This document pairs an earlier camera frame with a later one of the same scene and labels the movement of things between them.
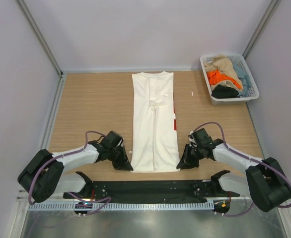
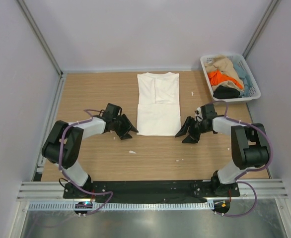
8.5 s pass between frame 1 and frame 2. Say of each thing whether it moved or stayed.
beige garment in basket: stayed
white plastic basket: stayed
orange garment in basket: stayed
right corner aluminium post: stayed
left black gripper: moved
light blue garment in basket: stayed
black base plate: stayed
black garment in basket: stayed
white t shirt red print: moved
